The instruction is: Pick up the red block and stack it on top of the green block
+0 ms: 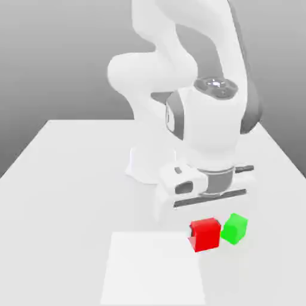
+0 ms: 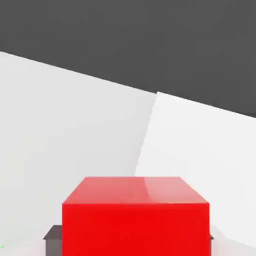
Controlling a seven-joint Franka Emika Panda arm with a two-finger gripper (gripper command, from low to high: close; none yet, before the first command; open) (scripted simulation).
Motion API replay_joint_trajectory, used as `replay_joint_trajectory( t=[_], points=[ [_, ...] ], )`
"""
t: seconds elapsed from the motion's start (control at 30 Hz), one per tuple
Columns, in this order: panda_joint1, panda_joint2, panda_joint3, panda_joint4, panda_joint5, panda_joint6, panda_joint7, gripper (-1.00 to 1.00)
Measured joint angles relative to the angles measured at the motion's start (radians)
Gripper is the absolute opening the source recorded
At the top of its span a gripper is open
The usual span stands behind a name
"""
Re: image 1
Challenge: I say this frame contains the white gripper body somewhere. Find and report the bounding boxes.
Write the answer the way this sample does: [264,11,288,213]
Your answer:
[154,176,259,222]

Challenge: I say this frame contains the small red cube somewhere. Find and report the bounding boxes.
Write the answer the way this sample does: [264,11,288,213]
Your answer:
[188,216,222,253]

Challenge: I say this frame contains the small green cube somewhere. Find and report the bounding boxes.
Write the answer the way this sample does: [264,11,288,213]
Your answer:
[220,212,249,246]

